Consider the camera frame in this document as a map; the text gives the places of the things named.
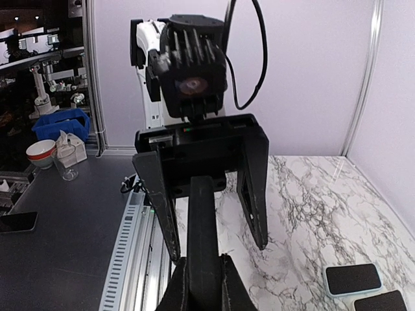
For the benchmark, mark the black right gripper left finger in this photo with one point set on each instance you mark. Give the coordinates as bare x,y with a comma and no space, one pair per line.
176,296

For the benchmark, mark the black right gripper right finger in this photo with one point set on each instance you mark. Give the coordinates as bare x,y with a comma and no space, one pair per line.
233,294

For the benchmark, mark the black phone case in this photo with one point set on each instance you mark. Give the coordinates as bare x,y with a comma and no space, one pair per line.
203,261

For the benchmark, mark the light blue phone case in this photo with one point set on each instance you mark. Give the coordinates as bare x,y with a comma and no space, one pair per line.
353,280

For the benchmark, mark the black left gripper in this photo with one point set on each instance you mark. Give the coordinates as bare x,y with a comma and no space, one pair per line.
187,72

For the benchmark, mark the white red-striped bowl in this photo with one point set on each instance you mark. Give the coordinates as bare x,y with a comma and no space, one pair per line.
39,153

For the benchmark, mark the black smartphone teal edge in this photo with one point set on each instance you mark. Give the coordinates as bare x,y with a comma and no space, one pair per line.
381,302

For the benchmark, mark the left aluminium frame post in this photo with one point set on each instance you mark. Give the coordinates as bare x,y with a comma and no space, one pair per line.
88,20

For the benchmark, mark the blue plastic storage bin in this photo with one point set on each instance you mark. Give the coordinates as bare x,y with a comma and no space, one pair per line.
73,121

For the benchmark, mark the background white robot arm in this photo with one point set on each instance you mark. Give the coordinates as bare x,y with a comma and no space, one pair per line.
42,103

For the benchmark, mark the black smartphone on side table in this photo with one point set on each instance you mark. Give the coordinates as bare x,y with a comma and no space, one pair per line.
18,223

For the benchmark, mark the white tissue box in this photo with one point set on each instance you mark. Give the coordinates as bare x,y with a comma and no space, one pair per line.
69,142

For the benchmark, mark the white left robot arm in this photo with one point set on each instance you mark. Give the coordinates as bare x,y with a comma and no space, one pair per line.
183,61

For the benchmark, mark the clear drinking glass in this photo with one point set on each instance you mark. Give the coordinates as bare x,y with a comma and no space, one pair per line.
66,165

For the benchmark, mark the black smartphone mint edge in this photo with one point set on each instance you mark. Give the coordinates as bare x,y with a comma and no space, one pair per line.
352,278

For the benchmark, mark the dark grey side table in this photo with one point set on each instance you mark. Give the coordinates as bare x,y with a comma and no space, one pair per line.
62,264

